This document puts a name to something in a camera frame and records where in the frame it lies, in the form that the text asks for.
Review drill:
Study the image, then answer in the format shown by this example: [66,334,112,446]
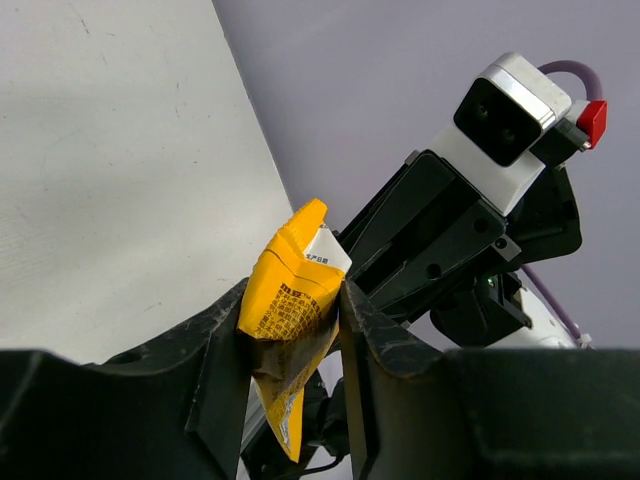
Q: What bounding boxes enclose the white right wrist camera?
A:
[429,52,609,216]

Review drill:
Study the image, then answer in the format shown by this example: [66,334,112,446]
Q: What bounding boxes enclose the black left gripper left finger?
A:
[1,283,250,479]

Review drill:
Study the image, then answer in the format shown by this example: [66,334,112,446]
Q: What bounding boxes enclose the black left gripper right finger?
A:
[339,282,639,479]

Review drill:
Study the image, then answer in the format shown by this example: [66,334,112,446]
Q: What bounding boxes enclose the yellow snack bar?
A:
[237,199,352,462]

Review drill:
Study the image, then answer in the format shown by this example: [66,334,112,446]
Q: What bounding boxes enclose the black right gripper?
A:
[337,150,582,348]

